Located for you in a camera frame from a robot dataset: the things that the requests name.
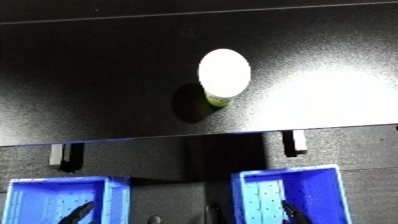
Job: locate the white paper cup green band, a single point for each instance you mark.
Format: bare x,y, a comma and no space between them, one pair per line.
224,71

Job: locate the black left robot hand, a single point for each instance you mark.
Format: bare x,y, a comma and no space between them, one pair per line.
78,213

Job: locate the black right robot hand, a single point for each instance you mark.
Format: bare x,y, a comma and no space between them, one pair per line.
295,215

